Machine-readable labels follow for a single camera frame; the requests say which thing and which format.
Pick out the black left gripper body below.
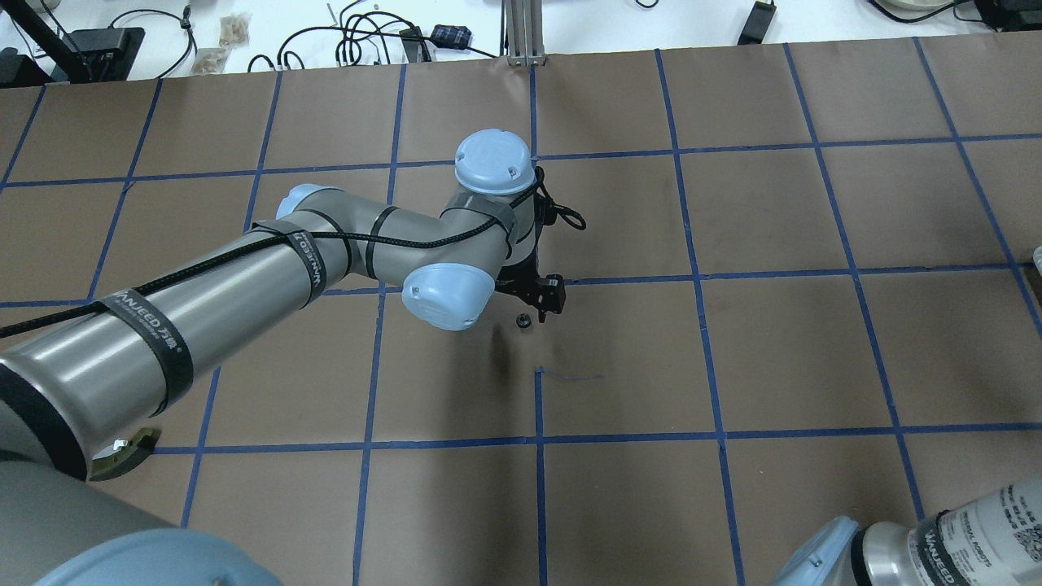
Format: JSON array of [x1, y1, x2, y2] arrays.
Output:
[[494, 248, 566, 315]]

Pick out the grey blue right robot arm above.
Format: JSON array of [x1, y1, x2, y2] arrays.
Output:
[[771, 474, 1041, 585]]

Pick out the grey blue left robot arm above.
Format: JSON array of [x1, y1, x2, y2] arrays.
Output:
[[1, 129, 587, 585]]

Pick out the black power adapter brick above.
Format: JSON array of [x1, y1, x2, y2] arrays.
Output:
[[736, 1, 777, 46]]

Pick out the curved brake shoe part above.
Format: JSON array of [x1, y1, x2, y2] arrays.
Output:
[[88, 426, 162, 483]]

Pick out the aluminium frame post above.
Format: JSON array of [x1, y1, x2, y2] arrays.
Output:
[[500, 1, 546, 67]]

